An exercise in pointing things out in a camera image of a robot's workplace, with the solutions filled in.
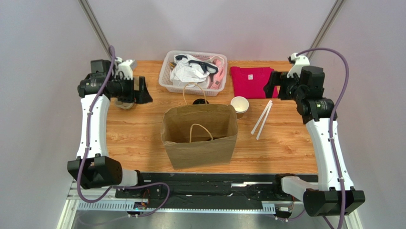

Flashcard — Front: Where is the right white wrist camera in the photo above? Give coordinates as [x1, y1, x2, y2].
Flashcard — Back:
[287, 52, 310, 78]

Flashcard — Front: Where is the paper coffee cup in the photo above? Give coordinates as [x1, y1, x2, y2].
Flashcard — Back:
[231, 96, 249, 119]

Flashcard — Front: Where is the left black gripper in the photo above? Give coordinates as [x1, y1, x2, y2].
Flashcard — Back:
[111, 75, 152, 104]

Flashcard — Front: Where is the white wrapped straw left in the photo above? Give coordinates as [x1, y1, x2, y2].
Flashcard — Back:
[250, 100, 273, 135]

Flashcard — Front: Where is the white plastic basket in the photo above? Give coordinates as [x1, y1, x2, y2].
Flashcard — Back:
[159, 51, 227, 96]

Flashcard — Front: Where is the black lid on table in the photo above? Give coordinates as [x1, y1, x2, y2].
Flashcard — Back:
[193, 98, 209, 105]

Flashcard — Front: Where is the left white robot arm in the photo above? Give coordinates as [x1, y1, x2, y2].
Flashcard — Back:
[67, 57, 153, 189]

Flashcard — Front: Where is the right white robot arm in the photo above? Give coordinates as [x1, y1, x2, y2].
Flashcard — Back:
[264, 66, 365, 217]

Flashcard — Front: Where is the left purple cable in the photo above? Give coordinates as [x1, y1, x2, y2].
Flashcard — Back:
[76, 45, 171, 218]

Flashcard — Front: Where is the white cloth in basket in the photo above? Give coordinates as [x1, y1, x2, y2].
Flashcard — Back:
[170, 53, 210, 89]

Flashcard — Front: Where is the red folded cloth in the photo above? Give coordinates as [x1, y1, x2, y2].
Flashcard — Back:
[230, 66, 274, 99]

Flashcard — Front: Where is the brown paper bag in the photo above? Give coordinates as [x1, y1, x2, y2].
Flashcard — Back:
[161, 98, 238, 169]

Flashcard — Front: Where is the aluminium frame rail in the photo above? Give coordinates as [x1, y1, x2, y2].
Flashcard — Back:
[57, 174, 343, 229]

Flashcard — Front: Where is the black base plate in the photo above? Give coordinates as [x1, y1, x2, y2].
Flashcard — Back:
[115, 172, 299, 210]

